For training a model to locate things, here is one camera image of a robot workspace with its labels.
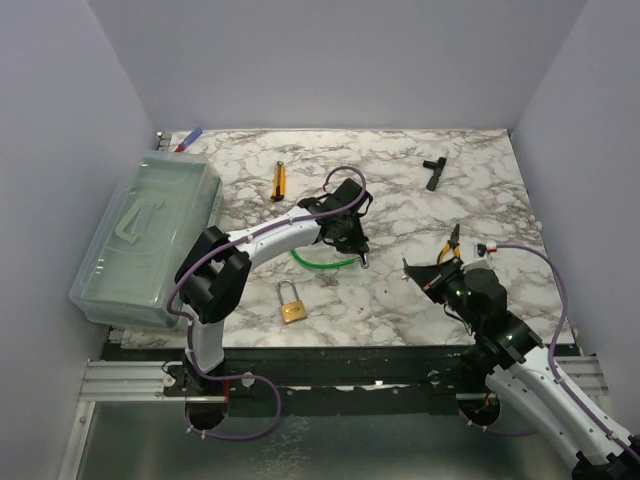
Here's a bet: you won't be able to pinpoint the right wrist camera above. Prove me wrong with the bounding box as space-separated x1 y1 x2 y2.
463 241 498 273

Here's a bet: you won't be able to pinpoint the black T-shaped tool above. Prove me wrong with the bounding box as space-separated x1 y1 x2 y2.
422 157 447 192

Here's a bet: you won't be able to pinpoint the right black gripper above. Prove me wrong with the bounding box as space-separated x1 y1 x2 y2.
407 255 483 331

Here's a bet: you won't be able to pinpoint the yellow utility knife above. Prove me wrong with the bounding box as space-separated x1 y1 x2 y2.
270 161 286 202

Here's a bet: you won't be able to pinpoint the aluminium extrusion rail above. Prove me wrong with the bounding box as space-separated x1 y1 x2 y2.
79 361 165 403

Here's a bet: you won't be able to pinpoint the green cable lock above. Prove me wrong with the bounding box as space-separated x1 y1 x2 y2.
290 249 369 270

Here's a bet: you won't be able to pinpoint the brass padlock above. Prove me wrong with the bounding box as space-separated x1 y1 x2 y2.
276 280 307 324

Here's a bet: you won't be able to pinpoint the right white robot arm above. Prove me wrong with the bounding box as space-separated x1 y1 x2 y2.
403 258 639 479

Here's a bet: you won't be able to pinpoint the yellow handled pliers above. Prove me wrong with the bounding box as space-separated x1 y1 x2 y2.
436 223 461 264

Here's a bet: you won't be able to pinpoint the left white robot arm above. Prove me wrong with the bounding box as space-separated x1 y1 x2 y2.
166 178 373 395

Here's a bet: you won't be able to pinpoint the clear plastic storage box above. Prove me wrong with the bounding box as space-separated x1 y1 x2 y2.
70 151 222 330

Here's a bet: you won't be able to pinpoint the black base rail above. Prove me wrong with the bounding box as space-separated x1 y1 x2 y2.
101 344 498 419

